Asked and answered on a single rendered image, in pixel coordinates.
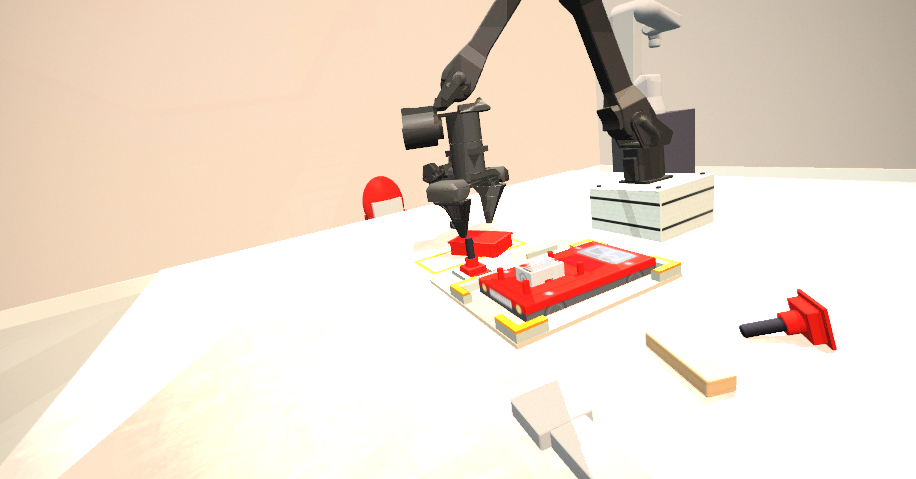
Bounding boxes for red car hood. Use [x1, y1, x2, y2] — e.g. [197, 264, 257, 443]
[448, 230, 513, 258]

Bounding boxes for light wooden block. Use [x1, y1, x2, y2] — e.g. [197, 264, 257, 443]
[645, 327, 737, 398]

